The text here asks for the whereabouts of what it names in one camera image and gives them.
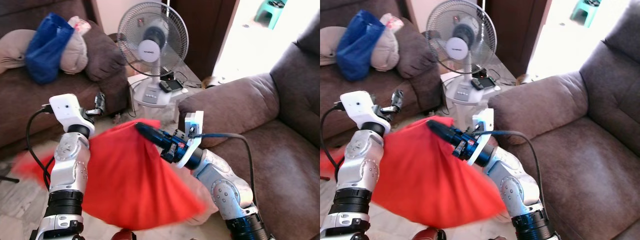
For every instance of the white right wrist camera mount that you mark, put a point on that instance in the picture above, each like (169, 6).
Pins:
(194, 122)
(484, 120)

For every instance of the blue fabric bag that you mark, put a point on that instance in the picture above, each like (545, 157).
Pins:
(357, 47)
(47, 50)

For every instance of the white table fan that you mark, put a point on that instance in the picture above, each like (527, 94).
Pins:
(150, 50)
(457, 47)

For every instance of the teal plastic stool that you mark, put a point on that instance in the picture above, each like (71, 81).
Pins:
(270, 15)
(585, 12)

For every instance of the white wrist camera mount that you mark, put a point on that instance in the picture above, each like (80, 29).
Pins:
(484, 120)
(360, 107)
(67, 107)
(194, 122)

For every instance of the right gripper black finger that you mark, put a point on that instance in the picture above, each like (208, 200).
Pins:
(444, 131)
(152, 134)

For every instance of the brown fabric sofa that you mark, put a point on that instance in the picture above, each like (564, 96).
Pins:
(590, 165)
(280, 165)
(20, 105)
(340, 100)

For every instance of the small white side table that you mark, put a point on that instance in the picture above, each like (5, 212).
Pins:
(446, 79)
(133, 80)

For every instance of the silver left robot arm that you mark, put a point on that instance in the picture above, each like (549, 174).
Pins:
(362, 165)
(70, 170)

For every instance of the red fabric pillow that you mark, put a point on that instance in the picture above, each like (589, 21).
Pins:
(125, 180)
(430, 180)

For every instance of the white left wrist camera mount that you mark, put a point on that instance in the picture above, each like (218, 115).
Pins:
(67, 107)
(360, 107)

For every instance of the small black electronic device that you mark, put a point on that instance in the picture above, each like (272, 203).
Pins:
(484, 82)
(172, 85)

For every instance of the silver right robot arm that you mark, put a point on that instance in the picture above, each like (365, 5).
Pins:
(225, 190)
(515, 190)

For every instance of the beige pillow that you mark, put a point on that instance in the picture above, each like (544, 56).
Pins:
(76, 55)
(387, 52)

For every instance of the white pink printed cloth item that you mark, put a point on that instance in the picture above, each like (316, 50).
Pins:
(80, 24)
(392, 22)

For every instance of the dark brown wooden door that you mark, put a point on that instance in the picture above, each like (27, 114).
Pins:
(210, 30)
(520, 30)

